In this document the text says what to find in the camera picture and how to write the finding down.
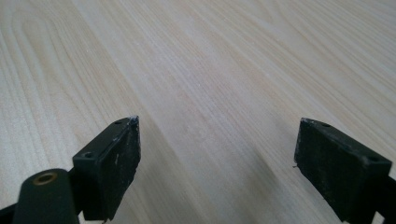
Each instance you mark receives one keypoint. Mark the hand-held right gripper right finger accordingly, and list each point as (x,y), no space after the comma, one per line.
(339,168)

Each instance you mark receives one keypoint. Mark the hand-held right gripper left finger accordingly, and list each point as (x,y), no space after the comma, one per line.
(107,169)

